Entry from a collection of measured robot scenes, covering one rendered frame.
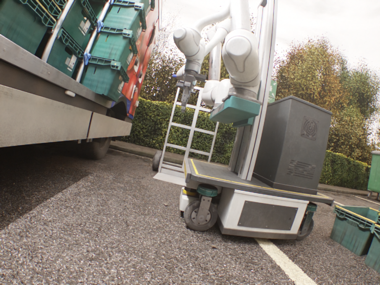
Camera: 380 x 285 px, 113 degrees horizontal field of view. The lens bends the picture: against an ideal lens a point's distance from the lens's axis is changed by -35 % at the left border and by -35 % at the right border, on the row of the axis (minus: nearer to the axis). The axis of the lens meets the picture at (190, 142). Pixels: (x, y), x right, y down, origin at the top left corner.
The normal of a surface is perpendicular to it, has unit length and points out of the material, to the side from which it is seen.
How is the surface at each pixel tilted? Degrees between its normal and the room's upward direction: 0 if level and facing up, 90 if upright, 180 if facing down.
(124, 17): 90
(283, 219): 90
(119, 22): 97
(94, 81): 95
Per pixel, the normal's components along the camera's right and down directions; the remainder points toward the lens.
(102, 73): 0.13, 0.11
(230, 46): -0.30, 0.04
